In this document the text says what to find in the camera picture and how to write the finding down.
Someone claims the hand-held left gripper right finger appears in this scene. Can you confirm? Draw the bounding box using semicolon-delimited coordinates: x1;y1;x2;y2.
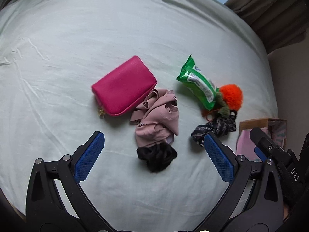
193;132;284;232

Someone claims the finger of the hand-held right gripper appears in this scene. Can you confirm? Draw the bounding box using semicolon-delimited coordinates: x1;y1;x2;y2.
249;127;290;165

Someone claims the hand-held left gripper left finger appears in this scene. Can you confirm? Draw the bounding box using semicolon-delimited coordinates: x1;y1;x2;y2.
25;131;117;232

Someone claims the cardboard box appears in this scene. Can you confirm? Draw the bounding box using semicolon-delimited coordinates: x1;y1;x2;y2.
235;118;287;163

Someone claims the light pink cloth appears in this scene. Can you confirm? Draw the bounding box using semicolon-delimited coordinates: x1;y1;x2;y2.
236;129;261;162

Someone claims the dark patterned scrunchie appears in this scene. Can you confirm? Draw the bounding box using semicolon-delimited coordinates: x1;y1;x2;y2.
191;116;237;147

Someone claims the orange and green pom-pom charm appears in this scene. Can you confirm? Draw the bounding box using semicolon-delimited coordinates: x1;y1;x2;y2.
202;84;244;122

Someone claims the black scrunchie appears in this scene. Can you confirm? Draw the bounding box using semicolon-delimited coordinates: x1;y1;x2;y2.
136;143;178;173

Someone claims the dusty pink garment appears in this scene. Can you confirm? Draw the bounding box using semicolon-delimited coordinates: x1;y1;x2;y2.
130;89;180;148

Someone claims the magenta zip pouch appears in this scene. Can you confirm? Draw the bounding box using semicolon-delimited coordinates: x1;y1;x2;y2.
91;55;157;118

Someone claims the green wet wipes packet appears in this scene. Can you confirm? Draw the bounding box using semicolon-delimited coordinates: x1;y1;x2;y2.
176;54;220;110

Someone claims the pale green bed sheet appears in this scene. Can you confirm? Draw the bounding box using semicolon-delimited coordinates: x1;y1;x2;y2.
0;0;280;230

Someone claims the brown curtain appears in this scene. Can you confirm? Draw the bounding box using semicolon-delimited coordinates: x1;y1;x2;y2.
224;0;309;55

